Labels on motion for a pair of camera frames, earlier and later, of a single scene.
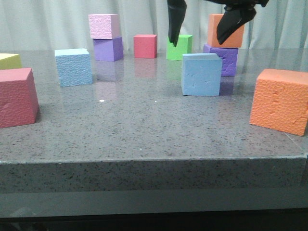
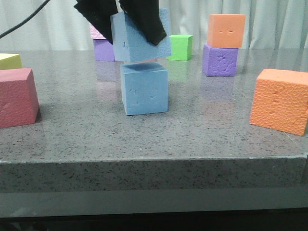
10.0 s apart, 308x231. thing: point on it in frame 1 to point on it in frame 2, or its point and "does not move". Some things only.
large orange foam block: [280, 100] does not move
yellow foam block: [10, 61] does not move
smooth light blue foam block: [201, 74] to [144, 88]
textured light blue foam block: [74, 67] to [130, 44]
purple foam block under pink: [110, 50] does not move
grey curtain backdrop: [63, 25] does not move
